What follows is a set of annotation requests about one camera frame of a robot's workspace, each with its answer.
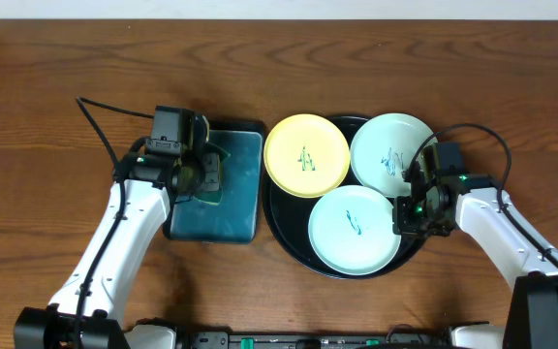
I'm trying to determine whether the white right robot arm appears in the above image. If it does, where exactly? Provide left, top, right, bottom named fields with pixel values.
left=393, top=174, right=558, bottom=348

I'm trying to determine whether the round black serving tray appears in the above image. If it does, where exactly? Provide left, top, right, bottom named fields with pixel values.
left=263, top=115, right=436, bottom=279

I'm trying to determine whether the black rectangular water tray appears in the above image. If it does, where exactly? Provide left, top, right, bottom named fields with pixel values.
left=162, top=120, right=264, bottom=243

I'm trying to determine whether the yellow plate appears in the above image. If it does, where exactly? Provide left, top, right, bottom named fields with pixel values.
left=263, top=113, right=351, bottom=199

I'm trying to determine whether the green yellow sponge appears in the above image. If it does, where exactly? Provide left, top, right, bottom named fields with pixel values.
left=194, top=143, right=231, bottom=206

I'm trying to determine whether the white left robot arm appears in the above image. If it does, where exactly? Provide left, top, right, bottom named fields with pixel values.
left=14, top=149, right=227, bottom=349

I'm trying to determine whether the mint plate with large scribble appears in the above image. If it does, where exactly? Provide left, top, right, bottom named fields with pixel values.
left=350, top=112, right=433, bottom=198

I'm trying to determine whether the mint plate with small scribble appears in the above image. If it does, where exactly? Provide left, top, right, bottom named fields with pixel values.
left=308, top=185, right=401, bottom=276

